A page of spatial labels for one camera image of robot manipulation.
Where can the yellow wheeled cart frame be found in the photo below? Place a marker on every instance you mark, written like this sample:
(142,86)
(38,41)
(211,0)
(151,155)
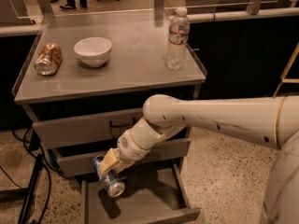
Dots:
(283,77)

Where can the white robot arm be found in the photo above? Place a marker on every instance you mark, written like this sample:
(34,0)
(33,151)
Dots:
(270,122)

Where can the bottom steel drawer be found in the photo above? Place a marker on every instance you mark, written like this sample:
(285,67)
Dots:
(154,194)

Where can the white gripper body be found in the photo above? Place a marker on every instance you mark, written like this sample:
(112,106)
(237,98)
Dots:
(131,148)

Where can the steel drawer cabinet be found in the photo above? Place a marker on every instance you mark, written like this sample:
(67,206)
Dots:
(134,71)

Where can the black metal stand leg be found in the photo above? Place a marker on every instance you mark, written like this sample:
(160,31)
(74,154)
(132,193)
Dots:
(30,191)

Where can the top steel drawer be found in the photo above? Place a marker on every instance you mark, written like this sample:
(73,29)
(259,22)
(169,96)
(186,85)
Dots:
(71,123)

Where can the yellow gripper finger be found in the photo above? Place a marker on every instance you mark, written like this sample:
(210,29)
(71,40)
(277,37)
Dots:
(122,165)
(110,162)

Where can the white ceramic bowl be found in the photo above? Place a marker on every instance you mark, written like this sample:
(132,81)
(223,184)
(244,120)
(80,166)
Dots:
(93,51)

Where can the middle steel drawer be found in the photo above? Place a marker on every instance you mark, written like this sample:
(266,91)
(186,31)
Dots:
(78,160)

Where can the blue silver redbull can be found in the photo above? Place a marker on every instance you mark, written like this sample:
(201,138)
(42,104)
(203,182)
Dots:
(110,181)

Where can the steel drawer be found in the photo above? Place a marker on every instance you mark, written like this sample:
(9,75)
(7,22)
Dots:
(71,123)
(154,194)
(78,160)

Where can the crushed orange soda can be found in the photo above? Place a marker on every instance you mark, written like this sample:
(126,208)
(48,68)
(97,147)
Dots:
(49,60)

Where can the clear plastic water bottle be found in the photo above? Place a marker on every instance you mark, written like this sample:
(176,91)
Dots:
(178,34)

